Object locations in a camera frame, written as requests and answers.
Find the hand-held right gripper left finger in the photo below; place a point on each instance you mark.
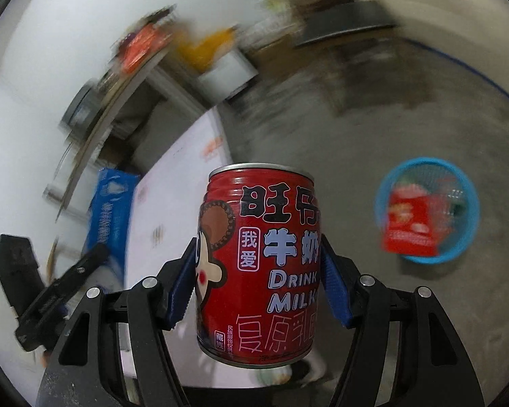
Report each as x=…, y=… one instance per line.
x=180, y=292

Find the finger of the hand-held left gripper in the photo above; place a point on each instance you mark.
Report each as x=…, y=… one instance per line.
x=82, y=269

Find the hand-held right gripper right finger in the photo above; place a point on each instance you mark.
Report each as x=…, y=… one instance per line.
x=333, y=292

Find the red milk can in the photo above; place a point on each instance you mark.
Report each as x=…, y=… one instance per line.
x=258, y=263

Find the red snack packet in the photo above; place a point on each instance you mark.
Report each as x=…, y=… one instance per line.
x=411, y=224

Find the blue plastic wastebasket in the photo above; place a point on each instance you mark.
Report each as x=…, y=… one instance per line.
x=466, y=203

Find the blue tissue packet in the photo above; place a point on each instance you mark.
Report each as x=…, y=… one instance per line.
x=110, y=212

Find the pink printed tablecloth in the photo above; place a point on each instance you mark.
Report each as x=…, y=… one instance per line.
x=174, y=178

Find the grey rice cooker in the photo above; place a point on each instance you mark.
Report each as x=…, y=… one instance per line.
x=82, y=108

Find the white side table wooden top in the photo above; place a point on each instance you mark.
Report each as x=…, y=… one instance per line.
x=110, y=97

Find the white box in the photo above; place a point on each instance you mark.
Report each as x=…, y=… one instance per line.
x=227, y=76

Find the red plastic bag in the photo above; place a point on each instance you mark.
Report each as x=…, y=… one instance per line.
x=142, y=46

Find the wooden chair grey seat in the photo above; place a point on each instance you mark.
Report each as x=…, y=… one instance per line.
x=352, y=17

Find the clear plastic bags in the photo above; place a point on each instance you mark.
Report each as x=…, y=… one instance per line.
x=275, y=12

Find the white board blue edge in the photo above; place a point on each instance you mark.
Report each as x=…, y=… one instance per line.
x=449, y=17

